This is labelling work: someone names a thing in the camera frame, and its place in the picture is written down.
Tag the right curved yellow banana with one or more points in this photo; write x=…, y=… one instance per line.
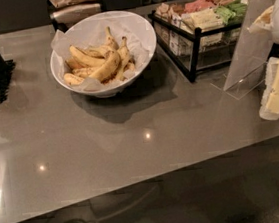
x=124, y=57

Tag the upright back yellow banana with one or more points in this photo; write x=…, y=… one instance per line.
x=109, y=40

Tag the front centre yellow banana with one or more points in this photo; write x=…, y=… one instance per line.
x=109, y=67

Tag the white ceramic bowl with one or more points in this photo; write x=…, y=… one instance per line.
x=137, y=33

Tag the long top yellow banana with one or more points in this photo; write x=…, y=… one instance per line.
x=85, y=59

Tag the front left yellow banana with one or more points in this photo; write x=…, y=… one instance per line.
x=72, y=79

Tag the green snack packets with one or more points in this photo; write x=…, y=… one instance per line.
x=231, y=13

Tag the clear acrylic sign holder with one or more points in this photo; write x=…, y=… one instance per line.
x=250, y=54

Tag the cream snack packets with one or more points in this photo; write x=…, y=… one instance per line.
x=206, y=20

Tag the pink snack packets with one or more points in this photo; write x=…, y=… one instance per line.
x=198, y=5

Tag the black wire snack rack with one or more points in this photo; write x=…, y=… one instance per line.
x=192, y=50

